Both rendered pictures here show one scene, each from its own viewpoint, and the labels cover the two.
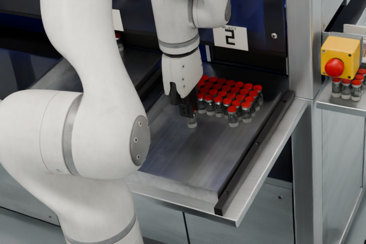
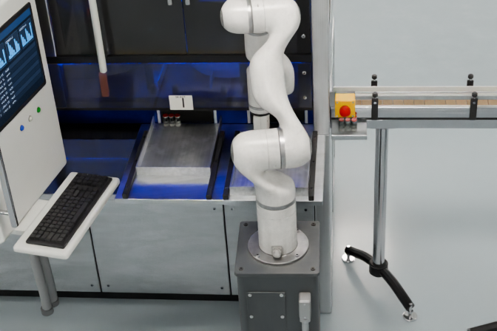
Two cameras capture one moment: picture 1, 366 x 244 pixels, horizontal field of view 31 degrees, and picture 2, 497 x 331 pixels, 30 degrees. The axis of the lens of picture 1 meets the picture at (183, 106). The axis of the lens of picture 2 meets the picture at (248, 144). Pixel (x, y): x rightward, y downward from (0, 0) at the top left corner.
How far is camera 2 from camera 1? 1.96 m
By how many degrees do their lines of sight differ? 21
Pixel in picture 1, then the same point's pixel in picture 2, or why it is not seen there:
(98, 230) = (287, 197)
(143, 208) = (190, 250)
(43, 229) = (76, 304)
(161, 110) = not seen: hidden behind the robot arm
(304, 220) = (322, 223)
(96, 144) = (297, 147)
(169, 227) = (212, 261)
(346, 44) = (348, 97)
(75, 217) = (276, 191)
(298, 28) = (320, 91)
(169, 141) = not seen: hidden behind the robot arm
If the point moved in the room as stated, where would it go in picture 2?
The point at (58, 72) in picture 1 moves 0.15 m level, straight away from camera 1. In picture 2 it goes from (146, 145) to (123, 130)
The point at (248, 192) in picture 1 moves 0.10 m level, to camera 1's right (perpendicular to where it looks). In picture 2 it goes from (320, 187) to (345, 178)
